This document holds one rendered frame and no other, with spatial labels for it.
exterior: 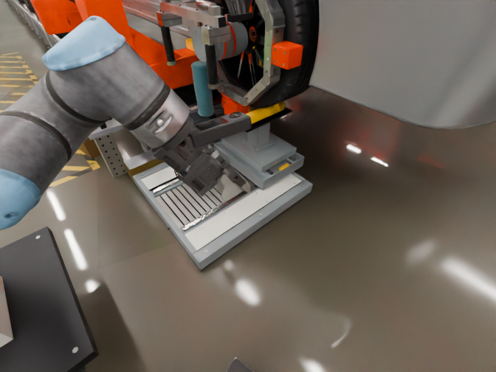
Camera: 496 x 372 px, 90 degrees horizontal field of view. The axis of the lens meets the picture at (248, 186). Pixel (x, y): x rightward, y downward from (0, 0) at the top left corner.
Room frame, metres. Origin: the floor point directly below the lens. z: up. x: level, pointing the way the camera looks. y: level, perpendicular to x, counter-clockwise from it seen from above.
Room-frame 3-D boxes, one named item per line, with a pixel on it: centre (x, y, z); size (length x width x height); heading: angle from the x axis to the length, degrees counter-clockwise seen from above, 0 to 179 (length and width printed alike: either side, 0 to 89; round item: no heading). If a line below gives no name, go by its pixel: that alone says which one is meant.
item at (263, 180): (1.36, -0.07, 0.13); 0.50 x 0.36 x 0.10; 40
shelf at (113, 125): (1.31, 0.89, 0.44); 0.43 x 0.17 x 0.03; 40
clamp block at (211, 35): (0.98, 0.11, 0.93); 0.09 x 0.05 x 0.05; 130
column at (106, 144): (1.33, 0.91, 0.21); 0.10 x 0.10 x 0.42; 40
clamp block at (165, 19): (1.24, 0.33, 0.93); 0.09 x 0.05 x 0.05; 130
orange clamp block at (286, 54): (1.01, -0.14, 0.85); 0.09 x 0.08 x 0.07; 40
